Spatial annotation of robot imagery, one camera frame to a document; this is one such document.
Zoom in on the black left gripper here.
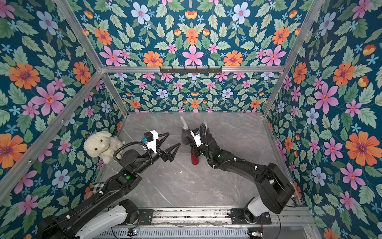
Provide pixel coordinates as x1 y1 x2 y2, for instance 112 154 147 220
133 133 178 175

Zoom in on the grey translucent spray bottle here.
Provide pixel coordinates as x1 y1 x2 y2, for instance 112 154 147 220
181 128 192 145

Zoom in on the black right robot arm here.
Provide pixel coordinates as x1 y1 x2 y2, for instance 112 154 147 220
182 123 294 224

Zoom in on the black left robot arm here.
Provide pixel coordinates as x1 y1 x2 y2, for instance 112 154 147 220
35 130 181 239

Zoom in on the white plush teddy bear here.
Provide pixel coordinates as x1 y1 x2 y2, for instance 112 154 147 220
83 131 123 164

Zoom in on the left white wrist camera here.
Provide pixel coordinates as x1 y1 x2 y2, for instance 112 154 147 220
141 130 159 153

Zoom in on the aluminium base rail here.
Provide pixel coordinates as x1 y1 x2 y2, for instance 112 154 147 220
89 207 317 229

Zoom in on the black hook rail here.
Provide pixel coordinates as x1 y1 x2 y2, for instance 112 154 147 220
159 66 223 74

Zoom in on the aluminium frame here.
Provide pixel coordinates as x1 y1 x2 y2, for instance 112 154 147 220
0 0 326 239

